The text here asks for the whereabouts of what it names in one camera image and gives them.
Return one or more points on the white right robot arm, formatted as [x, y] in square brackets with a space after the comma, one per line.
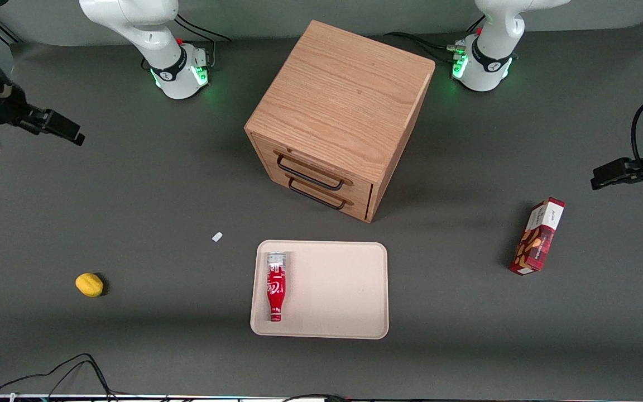
[154, 39]

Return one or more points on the beige rectangular tray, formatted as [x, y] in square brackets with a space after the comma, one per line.
[338, 296]

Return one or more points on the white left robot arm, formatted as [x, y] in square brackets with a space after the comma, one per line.
[492, 56]

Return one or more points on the red snack box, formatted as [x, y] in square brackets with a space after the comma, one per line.
[539, 237]

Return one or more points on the wooden drawer front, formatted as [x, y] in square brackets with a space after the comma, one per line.
[355, 204]
[321, 167]

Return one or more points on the wooden drawer cabinet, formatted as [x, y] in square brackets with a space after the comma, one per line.
[344, 95]

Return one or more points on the small white scrap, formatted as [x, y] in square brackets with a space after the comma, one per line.
[217, 237]

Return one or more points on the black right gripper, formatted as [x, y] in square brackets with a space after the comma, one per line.
[4, 107]

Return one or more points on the yellow lemon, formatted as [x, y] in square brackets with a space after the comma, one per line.
[89, 285]

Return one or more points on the red coke bottle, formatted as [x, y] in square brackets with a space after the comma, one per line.
[276, 285]

